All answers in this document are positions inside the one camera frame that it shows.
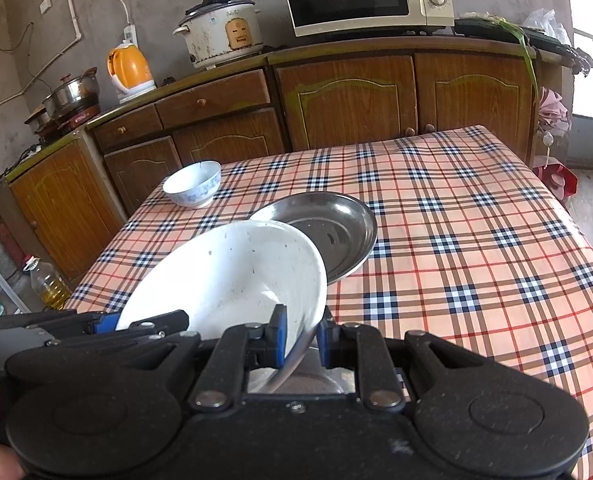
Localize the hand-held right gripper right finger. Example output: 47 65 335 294
317 305 497 409

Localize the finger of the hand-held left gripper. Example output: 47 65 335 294
114 309 190 336
74 311 123 335

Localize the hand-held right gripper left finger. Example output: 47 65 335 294
119 304 290 409

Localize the large white bowl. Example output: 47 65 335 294
116 220 328 393

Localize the stainless steel plate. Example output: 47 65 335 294
248 191 378 283

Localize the small blue floral bowl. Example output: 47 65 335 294
162 161 222 209

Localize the cooking oil bottle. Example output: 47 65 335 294
24 255 72 311

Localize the white stool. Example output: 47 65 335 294
0 247 30 317

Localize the single-door wooden cabinet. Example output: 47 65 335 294
0 127 130 286

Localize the plaid tablecloth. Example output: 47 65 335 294
61 125 593 480

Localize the red induction cooker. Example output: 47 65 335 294
51 102 102 135

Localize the small steel pot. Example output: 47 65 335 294
24 106 52 136

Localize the wooden cabinet with drawers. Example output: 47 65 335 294
86 55 290 216

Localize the steel pot with lid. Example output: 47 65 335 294
43 66 100 120

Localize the two-door wooden cabinet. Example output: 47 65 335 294
269 35 564 166

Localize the orange electric kettle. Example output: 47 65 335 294
107 40 156 105

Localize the red bag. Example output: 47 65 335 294
533 162 579 211

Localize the white rice cooker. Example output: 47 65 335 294
173 0 264 71

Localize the pink cloth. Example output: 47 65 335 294
536 87 572 133

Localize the green onion leaf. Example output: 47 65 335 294
496 16 539 96

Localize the black tray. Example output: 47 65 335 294
453 16 577 63

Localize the black plastic bag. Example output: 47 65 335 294
571 45 593 78

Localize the white plastic bag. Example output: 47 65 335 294
521 8 572 46

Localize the white wall conduit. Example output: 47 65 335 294
0 0 83 121

